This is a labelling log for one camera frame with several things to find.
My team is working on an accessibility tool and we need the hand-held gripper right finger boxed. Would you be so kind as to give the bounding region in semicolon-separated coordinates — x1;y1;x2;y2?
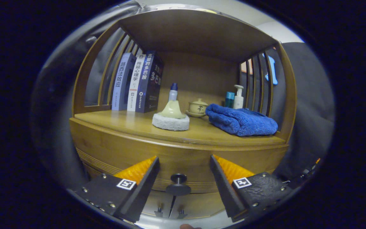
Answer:
210;155;295;222

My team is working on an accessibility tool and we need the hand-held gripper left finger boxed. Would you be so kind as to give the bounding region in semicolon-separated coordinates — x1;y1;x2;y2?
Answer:
74;156;160;223

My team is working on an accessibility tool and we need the wooden drawer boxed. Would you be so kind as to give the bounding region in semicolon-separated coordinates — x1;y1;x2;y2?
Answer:
70;122;289;196

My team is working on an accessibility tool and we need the cream brush white pad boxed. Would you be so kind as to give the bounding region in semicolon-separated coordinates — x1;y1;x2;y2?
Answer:
152;100;190;131

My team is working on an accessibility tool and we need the wooden cabinet door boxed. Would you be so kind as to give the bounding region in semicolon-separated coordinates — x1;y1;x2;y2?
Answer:
170;192;226;220
142;190;174;218

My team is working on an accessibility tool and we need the wooden countertop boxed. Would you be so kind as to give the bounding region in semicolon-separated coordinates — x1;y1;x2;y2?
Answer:
70;110;289;151

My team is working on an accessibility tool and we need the wooden cabinet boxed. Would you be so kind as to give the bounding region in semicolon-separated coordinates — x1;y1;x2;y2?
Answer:
69;9;298;220

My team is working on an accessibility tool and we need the blue folded towel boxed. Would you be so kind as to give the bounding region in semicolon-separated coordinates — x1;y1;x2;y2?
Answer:
206;104;278;137

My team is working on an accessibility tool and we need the beige lidded teacup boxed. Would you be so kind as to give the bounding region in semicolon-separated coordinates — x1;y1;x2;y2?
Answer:
186;98;209;118

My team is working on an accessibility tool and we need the black device orange tip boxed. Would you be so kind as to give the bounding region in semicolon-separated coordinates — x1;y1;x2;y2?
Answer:
297;158;322;182

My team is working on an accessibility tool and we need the white pump bottle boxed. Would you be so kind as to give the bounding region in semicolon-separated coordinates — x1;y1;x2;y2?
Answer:
233;85;244;109

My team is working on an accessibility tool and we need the white bottle blue cap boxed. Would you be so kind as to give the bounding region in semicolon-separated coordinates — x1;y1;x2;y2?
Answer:
169;83;179;102

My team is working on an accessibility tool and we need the white book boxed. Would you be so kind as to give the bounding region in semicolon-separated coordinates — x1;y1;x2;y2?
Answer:
127;54;146;112

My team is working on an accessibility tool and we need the dark blue book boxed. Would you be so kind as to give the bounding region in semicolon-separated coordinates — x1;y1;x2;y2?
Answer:
135;50;164;113

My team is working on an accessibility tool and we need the light blue book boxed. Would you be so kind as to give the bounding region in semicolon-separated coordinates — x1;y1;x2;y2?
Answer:
112;52;137;111

